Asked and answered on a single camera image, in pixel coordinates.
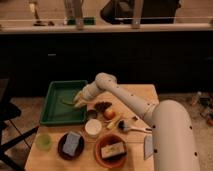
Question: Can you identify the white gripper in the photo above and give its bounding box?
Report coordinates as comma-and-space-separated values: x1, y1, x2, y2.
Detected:
73, 83, 100, 108

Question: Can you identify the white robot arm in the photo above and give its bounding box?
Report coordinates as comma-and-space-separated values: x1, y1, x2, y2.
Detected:
74, 73, 200, 171

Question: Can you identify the green plastic tray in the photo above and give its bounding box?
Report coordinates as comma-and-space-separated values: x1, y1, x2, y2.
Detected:
40, 80, 87, 126

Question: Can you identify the small dark metal cup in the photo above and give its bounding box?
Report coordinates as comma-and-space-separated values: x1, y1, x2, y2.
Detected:
86, 109, 98, 120

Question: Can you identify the brown pine cone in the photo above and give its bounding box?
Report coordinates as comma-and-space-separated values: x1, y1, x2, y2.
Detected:
94, 102, 112, 112

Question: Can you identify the white round cup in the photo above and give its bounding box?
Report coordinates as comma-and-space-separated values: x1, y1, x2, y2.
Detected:
85, 119, 102, 138

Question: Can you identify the orange round fruit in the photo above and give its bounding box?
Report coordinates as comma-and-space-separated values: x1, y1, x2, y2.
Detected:
103, 108, 115, 120

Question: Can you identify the yellow corn piece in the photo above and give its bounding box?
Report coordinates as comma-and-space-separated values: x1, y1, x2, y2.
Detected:
106, 114, 122, 130

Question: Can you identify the dark brown plate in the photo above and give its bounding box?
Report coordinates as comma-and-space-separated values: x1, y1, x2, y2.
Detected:
57, 131, 84, 160

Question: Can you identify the blue grey sponge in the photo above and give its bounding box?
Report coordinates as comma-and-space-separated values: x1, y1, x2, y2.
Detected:
63, 132, 80, 156

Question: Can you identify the black dish brush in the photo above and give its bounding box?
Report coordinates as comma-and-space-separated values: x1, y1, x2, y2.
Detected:
118, 120, 152, 133

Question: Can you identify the light green cup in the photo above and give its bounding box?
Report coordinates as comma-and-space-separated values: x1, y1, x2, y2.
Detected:
35, 134, 52, 151

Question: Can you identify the beige sponge block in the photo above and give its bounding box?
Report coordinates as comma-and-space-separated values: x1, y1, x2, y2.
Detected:
101, 142, 126, 159

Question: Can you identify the black chair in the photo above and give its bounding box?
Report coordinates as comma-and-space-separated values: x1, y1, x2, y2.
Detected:
0, 78, 40, 171

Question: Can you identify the orange bowl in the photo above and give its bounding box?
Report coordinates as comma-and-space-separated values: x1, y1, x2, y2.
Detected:
94, 134, 127, 169

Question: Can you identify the green box on shelf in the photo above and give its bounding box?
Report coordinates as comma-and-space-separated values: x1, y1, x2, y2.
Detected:
66, 17, 96, 25

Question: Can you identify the grey triangular cloth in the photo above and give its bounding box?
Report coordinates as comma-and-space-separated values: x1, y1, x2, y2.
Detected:
144, 135, 153, 160

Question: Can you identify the dark bag on shelf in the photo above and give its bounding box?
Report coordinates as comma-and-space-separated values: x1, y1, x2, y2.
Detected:
100, 0, 181, 25

